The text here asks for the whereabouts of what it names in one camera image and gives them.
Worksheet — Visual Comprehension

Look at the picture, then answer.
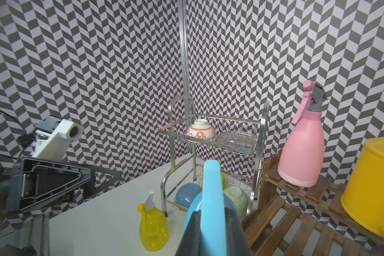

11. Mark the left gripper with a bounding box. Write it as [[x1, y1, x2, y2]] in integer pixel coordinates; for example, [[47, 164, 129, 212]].
[[5, 157, 122, 213]]

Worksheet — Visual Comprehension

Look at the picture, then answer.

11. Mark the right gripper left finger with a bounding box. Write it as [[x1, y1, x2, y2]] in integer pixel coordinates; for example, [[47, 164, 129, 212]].
[[175, 210, 201, 256]]

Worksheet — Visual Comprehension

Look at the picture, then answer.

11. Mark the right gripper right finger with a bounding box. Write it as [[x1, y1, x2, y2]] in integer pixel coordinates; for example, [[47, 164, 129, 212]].
[[225, 208, 252, 256]]

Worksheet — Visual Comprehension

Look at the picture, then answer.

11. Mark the blue spray bottle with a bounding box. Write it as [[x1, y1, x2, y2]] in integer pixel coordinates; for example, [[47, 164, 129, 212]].
[[184, 160, 237, 256]]

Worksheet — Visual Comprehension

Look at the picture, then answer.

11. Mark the pink spray bottle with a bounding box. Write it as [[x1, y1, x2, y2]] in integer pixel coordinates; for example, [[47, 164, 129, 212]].
[[277, 80, 327, 187]]

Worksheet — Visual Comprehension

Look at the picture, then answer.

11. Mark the yellow watering can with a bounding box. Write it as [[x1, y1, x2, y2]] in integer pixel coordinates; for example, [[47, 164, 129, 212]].
[[341, 138, 384, 238]]

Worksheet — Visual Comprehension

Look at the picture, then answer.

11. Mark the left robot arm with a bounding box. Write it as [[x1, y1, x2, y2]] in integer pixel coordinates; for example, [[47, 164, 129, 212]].
[[0, 116, 122, 213]]

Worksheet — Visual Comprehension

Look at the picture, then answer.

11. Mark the wooden slatted shelf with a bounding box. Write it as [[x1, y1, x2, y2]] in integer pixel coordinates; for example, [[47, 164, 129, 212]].
[[242, 154, 384, 256]]

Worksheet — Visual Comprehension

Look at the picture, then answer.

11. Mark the yellow spray bottle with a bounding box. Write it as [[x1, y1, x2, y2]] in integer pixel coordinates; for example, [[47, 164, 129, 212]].
[[138, 191, 169, 252]]

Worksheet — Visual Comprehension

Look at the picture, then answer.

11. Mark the pale green bowl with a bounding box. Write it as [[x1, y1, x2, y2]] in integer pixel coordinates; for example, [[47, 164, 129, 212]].
[[224, 186, 249, 221]]

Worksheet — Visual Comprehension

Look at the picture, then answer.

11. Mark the blue bowl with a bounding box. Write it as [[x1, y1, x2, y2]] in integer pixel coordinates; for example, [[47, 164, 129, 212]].
[[175, 183, 202, 211]]

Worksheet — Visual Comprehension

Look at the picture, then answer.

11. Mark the lime green bowl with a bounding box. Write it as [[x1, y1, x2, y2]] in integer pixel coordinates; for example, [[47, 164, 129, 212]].
[[220, 173, 226, 191]]

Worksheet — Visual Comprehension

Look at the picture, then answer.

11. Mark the metal dish rack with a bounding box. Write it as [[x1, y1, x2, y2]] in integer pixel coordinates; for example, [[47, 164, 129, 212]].
[[159, 96, 271, 217]]

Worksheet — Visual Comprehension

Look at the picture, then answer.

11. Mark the white orange patterned bowl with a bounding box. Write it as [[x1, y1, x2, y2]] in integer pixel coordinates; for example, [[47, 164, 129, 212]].
[[186, 119, 217, 140]]

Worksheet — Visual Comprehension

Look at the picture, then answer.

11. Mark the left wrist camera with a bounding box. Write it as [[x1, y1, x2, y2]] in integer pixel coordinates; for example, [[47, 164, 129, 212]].
[[32, 116, 84, 162]]

